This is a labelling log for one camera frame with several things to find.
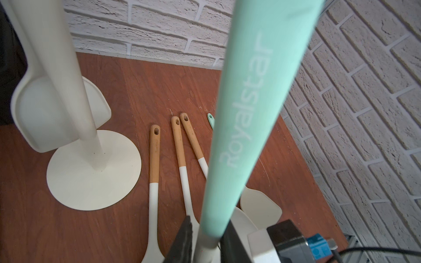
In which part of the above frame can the cream scoop mint handle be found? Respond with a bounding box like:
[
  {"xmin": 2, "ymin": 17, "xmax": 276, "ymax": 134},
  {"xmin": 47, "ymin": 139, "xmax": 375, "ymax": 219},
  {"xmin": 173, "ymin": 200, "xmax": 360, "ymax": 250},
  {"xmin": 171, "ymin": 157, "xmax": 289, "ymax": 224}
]
[{"xmin": 2, "ymin": 1, "xmax": 111, "ymax": 153}]

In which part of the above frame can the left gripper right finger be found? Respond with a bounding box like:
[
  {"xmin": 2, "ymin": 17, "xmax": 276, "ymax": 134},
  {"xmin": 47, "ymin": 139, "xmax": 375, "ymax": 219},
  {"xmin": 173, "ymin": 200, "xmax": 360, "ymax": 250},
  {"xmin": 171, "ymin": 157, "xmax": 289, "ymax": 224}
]
[{"xmin": 220, "ymin": 221, "xmax": 252, "ymax": 263}]

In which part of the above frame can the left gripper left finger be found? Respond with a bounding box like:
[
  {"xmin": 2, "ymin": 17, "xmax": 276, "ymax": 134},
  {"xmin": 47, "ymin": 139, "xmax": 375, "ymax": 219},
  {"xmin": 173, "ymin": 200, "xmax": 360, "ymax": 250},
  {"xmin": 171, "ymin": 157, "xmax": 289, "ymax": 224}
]
[{"xmin": 163, "ymin": 216, "xmax": 193, "ymax": 263}]

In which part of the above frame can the cream utensil rack stand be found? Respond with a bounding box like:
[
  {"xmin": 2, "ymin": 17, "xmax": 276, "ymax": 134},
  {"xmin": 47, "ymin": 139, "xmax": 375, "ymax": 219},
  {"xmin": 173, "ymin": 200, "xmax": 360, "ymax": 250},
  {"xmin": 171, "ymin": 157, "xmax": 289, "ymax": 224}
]
[{"xmin": 0, "ymin": 0, "xmax": 143, "ymax": 211}]

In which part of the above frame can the cream spatula wooden handle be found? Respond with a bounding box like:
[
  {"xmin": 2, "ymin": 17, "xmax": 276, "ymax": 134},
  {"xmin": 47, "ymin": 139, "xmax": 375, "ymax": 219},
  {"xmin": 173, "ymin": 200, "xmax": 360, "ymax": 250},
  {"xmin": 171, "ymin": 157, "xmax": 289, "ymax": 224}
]
[
  {"xmin": 179, "ymin": 112, "xmax": 259, "ymax": 257},
  {"xmin": 171, "ymin": 116, "xmax": 200, "ymax": 253},
  {"xmin": 142, "ymin": 124, "xmax": 164, "ymax": 263}
]

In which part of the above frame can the black plastic toolbox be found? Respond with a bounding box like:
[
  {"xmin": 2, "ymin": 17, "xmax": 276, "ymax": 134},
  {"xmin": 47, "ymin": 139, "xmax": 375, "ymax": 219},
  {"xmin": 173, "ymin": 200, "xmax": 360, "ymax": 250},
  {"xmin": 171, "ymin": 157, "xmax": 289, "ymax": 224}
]
[{"xmin": 0, "ymin": 7, "xmax": 27, "ymax": 126}]

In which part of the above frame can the cream spatula mint handle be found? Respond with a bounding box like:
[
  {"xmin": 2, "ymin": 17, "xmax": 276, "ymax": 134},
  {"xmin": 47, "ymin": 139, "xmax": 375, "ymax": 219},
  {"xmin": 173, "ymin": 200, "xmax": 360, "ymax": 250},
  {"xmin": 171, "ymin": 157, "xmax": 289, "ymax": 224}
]
[{"xmin": 206, "ymin": 112, "xmax": 284, "ymax": 230}]

